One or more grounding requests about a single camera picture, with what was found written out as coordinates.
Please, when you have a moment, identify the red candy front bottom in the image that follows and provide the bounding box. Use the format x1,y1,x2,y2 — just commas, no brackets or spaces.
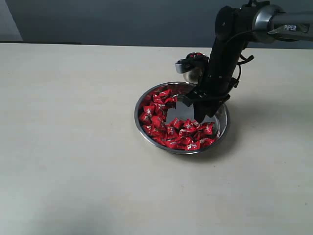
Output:
184,141,201,151

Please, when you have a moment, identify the small steel cup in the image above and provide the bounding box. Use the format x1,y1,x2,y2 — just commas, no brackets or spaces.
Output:
183,53,209,84

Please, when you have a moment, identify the black camera cable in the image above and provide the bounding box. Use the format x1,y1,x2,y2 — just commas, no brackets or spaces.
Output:
220,26,257,89

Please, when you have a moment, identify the red candy top left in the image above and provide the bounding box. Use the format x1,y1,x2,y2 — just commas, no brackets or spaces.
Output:
153,89,177,104

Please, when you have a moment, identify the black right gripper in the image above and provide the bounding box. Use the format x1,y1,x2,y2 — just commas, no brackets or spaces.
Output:
183,39,246,122

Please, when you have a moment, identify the round steel plate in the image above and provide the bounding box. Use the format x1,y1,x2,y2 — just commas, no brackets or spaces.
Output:
134,82,230,155

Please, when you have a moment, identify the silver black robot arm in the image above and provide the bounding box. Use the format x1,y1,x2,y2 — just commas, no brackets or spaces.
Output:
175,0,313,122

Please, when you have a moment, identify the red candy left edge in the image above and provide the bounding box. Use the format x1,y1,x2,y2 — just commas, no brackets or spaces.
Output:
139,105,155,125

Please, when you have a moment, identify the red candy right side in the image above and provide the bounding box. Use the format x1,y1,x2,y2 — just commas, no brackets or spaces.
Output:
200,122,215,136

